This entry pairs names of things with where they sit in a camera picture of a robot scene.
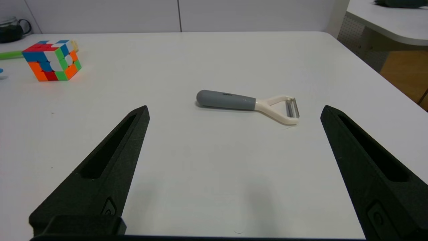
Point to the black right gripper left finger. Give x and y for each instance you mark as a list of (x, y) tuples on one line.
[(97, 180)]

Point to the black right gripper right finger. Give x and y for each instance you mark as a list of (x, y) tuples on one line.
[(391, 201)]

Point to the multicolour puzzle cube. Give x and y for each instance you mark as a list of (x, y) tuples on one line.
[(50, 63)]

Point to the white side table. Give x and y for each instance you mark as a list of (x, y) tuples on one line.
[(384, 20)]

